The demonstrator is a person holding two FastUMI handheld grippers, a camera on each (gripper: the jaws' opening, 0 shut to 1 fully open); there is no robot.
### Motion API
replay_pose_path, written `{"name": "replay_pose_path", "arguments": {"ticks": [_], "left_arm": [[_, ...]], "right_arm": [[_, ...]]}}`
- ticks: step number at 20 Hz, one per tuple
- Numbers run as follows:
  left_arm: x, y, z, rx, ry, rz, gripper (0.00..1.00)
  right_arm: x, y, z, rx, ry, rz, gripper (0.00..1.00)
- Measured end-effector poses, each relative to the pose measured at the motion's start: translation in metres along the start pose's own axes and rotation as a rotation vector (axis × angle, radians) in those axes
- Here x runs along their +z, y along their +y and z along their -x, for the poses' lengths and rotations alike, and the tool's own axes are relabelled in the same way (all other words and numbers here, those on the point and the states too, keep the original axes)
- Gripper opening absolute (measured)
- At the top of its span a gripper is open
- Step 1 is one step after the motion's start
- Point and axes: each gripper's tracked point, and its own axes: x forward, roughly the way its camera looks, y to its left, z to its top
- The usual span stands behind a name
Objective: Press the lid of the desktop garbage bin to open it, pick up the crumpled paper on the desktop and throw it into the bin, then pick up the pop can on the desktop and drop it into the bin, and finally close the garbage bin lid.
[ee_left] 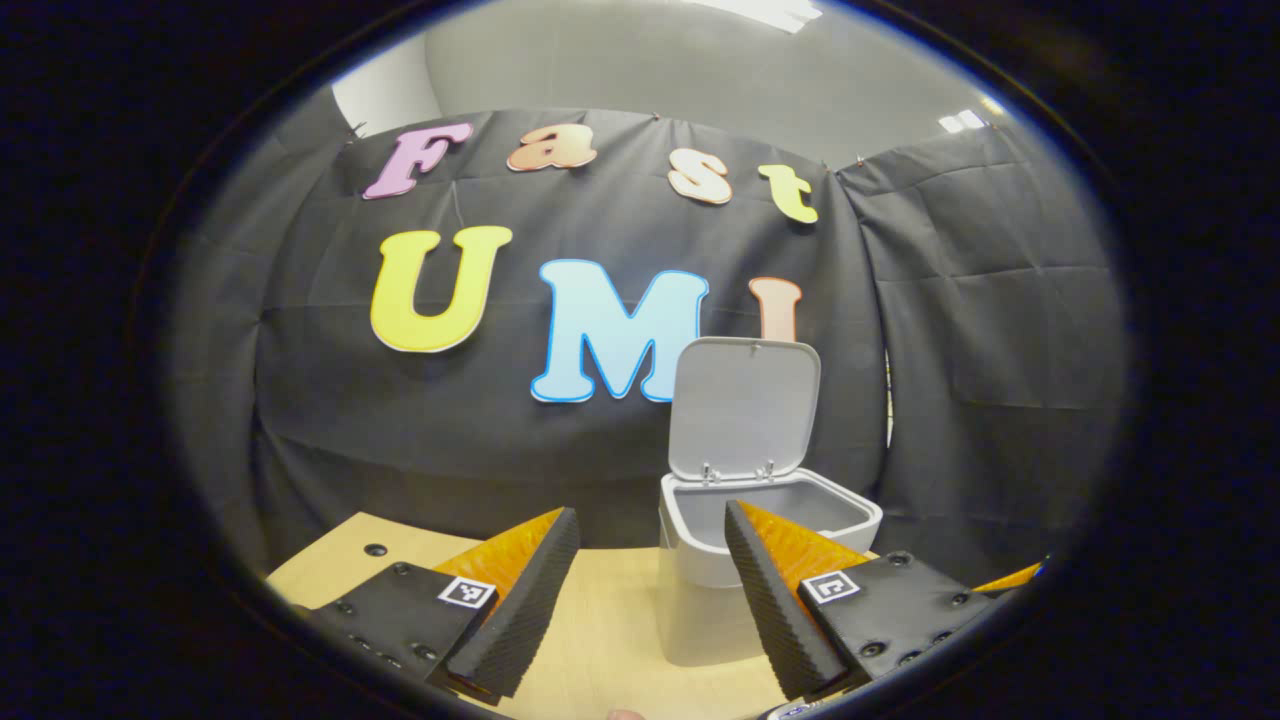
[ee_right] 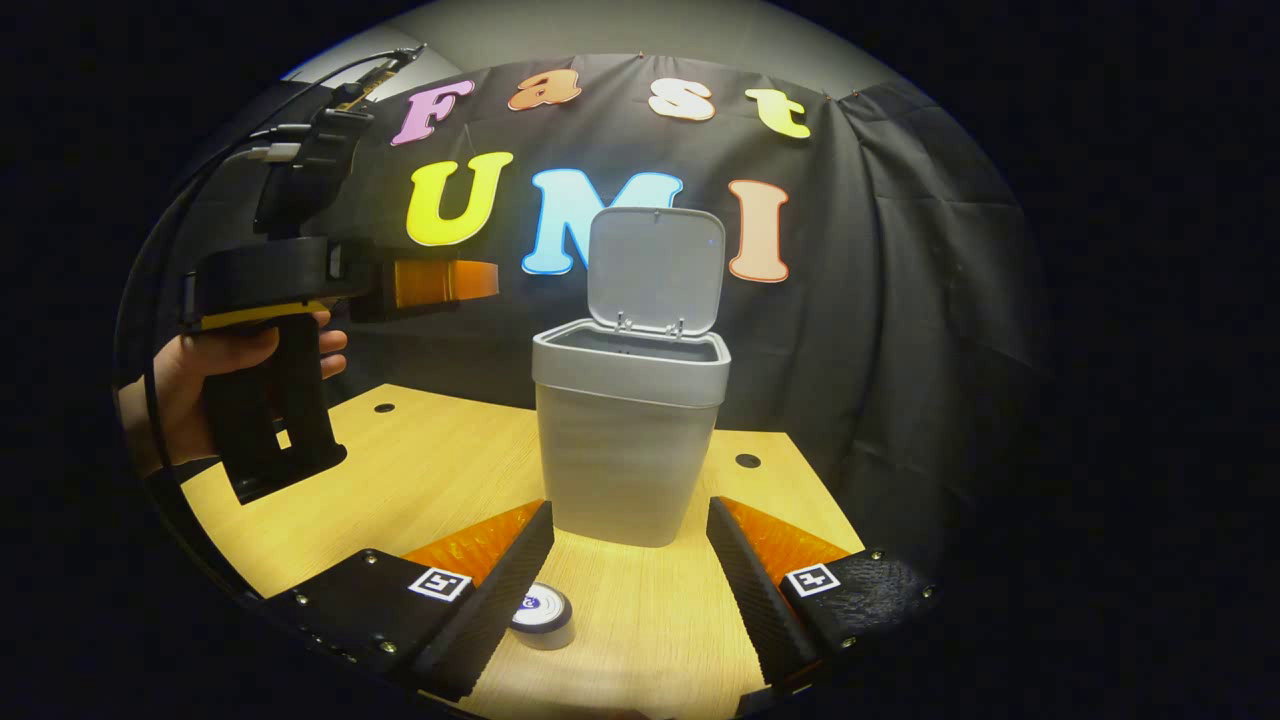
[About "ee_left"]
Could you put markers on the wooden desktop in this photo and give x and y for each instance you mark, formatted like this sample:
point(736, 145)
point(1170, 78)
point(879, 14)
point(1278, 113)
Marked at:
point(610, 620)

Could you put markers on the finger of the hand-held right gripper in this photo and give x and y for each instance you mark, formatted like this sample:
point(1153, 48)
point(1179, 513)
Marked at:
point(1015, 580)

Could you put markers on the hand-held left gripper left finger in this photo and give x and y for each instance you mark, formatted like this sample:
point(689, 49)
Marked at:
point(530, 600)

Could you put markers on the white desktop garbage bin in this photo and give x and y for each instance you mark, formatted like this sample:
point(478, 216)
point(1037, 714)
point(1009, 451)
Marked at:
point(740, 410)

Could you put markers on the black backdrop cloth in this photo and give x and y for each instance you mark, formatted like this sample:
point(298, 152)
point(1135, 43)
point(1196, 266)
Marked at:
point(450, 430)

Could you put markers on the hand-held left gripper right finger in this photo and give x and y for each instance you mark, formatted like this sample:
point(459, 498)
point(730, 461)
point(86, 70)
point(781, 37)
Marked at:
point(770, 610)

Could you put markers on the small ceiling light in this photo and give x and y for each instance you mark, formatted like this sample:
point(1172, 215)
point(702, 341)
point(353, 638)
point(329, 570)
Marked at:
point(962, 120)

